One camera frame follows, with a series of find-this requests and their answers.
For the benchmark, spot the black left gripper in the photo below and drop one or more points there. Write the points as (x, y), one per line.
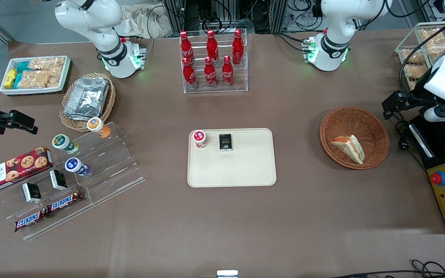
(418, 94)

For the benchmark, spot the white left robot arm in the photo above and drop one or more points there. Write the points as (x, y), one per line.
(334, 23)

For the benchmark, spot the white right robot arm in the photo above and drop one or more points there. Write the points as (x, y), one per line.
(91, 19)

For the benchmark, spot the round brown wicker basket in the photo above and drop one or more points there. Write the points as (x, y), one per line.
(373, 131)

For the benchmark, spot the triangular wrapped sandwich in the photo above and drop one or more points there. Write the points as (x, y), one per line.
(350, 148)

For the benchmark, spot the oval light wicker basket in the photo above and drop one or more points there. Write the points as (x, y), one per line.
(108, 104)

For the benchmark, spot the beige plastic tray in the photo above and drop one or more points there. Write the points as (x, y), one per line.
(242, 166)

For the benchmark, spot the white rectangular snack bin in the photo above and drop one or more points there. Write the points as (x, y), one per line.
(37, 91)

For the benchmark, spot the wrapped bread pack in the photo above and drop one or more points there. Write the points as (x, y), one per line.
(411, 57)
(415, 71)
(437, 49)
(431, 35)

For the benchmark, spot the teal snack packet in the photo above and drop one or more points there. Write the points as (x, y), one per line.
(17, 80)
(22, 66)

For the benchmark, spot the yellow snack packet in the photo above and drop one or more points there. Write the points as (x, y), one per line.
(10, 78)

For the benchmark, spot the red Walkers cookie box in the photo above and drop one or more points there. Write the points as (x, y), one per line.
(14, 172)

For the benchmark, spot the clear bag of rice crackers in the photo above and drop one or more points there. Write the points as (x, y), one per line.
(39, 79)
(48, 63)

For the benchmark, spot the green-capped small bottle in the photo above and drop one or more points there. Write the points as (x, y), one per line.
(62, 142)

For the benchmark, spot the small black box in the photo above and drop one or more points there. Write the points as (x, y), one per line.
(58, 180)
(31, 193)
(225, 143)

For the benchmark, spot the purple-capped small bottle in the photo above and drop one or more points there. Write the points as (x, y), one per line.
(73, 165)

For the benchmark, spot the stack of foil containers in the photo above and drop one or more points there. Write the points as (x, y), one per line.
(87, 98)

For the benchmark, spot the orange-capped small bottle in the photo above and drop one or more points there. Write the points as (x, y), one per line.
(95, 124)

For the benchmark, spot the Snickers chocolate bar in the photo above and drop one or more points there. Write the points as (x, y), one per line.
(30, 220)
(65, 201)

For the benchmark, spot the clear acrylic stepped shelf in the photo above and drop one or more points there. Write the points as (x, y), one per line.
(110, 170)

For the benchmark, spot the beige cloth bag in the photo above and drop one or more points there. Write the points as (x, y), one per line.
(145, 21)

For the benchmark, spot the red cola bottle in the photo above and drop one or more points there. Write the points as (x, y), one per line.
(210, 75)
(186, 48)
(189, 75)
(227, 73)
(212, 46)
(238, 48)

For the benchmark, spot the small red-capped bottle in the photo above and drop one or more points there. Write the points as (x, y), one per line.
(199, 138)

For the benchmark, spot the clear acrylic bottle rack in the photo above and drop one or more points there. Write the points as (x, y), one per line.
(214, 90)

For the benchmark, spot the aluminium equipment rack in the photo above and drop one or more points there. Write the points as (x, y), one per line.
(222, 15)

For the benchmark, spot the small white device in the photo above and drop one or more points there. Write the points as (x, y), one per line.
(227, 274)

